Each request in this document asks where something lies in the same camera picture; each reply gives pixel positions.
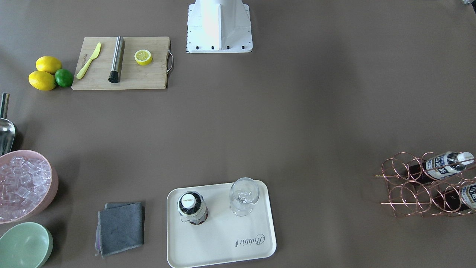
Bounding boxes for steel muddler black tip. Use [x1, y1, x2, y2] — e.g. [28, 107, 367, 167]
[108, 36, 125, 83]

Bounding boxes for pink bowl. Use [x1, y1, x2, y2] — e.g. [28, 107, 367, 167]
[1, 150, 58, 224]

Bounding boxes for grey folded cloth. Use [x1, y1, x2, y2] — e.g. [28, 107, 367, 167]
[95, 202, 145, 258]

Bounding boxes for green lime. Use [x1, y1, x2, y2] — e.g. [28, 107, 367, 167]
[54, 68, 74, 87]

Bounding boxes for cream rabbit serving tray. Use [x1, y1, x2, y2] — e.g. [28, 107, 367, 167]
[167, 181, 277, 268]

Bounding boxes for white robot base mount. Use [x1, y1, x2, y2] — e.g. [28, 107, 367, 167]
[186, 0, 253, 53]

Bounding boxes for copper wire bottle basket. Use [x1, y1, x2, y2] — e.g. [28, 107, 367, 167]
[376, 152, 475, 217]

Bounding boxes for yellow plastic knife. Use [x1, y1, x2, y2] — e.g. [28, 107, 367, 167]
[76, 42, 102, 79]

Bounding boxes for yellow lemon lower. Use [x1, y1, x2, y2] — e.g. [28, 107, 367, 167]
[28, 71, 57, 90]

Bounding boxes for yellow lemon upper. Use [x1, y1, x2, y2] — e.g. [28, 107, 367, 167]
[35, 56, 62, 75]

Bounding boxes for clear wine glass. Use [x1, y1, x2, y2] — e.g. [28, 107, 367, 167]
[229, 178, 260, 217]

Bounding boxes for clear ice cubes pile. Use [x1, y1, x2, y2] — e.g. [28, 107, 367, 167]
[0, 156, 52, 222]

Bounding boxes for yellow lemon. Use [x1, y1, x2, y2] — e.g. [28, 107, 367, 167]
[28, 71, 57, 90]
[35, 56, 62, 75]

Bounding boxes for bamboo cutting board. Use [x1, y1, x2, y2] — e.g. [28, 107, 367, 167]
[71, 36, 172, 90]

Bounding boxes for half lemon slice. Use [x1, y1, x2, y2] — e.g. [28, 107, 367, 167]
[134, 49, 153, 66]

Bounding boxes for metal ice scoop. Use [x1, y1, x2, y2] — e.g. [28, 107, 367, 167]
[0, 93, 16, 156]

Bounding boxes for tea bottle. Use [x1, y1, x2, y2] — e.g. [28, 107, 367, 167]
[406, 151, 475, 185]
[177, 191, 209, 225]
[435, 183, 476, 212]

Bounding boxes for green ceramic bowl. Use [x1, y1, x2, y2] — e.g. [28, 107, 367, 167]
[0, 222, 53, 268]

